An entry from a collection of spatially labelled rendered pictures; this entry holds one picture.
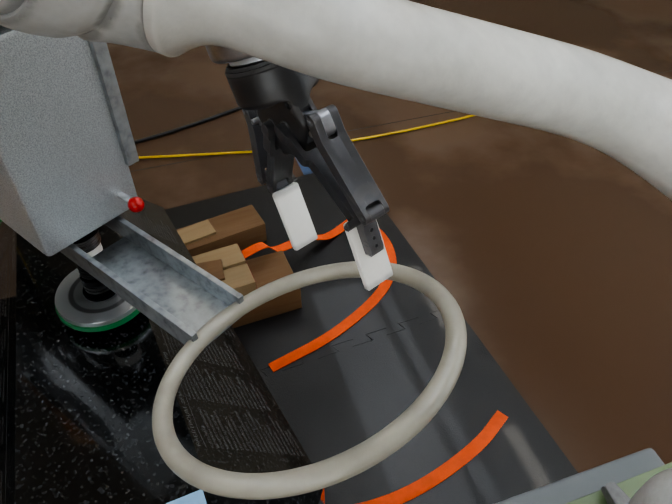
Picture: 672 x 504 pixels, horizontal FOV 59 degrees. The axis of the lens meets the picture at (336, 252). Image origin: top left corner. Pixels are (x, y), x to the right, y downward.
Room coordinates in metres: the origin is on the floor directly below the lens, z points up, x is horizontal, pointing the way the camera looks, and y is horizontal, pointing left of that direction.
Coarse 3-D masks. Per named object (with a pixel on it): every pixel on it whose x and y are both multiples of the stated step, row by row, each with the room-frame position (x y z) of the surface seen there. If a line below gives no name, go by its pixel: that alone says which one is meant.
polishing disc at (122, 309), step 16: (64, 288) 0.95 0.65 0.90; (80, 288) 0.95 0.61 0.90; (64, 304) 0.90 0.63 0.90; (80, 304) 0.90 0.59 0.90; (96, 304) 0.90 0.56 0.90; (112, 304) 0.90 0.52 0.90; (128, 304) 0.90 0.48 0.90; (80, 320) 0.85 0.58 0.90; (96, 320) 0.85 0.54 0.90; (112, 320) 0.86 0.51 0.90
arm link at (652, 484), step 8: (664, 472) 0.40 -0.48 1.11; (648, 480) 0.40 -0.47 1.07; (656, 480) 0.39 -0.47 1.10; (664, 480) 0.38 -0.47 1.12; (640, 488) 0.40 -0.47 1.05; (648, 488) 0.38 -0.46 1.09; (656, 488) 0.37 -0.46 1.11; (664, 488) 0.37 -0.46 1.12; (640, 496) 0.38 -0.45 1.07; (648, 496) 0.37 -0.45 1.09; (656, 496) 0.36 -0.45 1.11; (664, 496) 0.35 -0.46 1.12
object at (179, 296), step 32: (128, 224) 0.91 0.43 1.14; (96, 256) 0.86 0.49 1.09; (128, 256) 0.86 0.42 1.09; (160, 256) 0.85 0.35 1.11; (128, 288) 0.73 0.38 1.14; (160, 288) 0.77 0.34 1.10; (192, 288) 0.77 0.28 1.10; (224, 288) 0.73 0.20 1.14; (160, 320) 0.67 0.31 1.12; (192, 320) 0.69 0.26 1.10
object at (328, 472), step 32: (288, 288) 0.74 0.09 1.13; (416, 288) 0.65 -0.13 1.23; (224, 320) 0.67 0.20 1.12; (448, 320) 0.54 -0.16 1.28; (192, 352) 0.60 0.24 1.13; (448, 352) 0.47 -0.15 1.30; (160, 384) 0.52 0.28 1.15; (448, 384) 0.42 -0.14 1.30; (160, 416) 0.45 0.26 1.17; (416, 416) 0.37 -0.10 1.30; (160, 448) 0.39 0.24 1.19; (352, 448) 0.34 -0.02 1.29; (384, 448) 0.34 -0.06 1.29; (192, 480) 0.33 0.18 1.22; (224, 480) 0.32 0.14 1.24; (256, 480) 0.31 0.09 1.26; (288, 480) 0.31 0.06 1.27; (320, 480) 0.31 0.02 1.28
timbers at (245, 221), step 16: (240, 208) 2.17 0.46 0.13; (192, 224) 2.06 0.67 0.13; (224, 224) 2.06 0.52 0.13; (240, 224) 2.06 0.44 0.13; (256, 224) 2.06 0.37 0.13; (208, 240) 1.95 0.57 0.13; (224, 240) 1.97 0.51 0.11; (240, 240) 2.00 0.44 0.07; (256, 240) 2.04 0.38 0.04; (272, 256) 1.82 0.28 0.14; (256, 272) 1.73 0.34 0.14; (272, 272) 1.73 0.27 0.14; (288, 272) 1.73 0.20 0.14; (272, 304) 1.60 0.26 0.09; (288, 304) 1.62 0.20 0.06; (240, 320) 1.54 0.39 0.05; (256, 320) 1.57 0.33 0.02
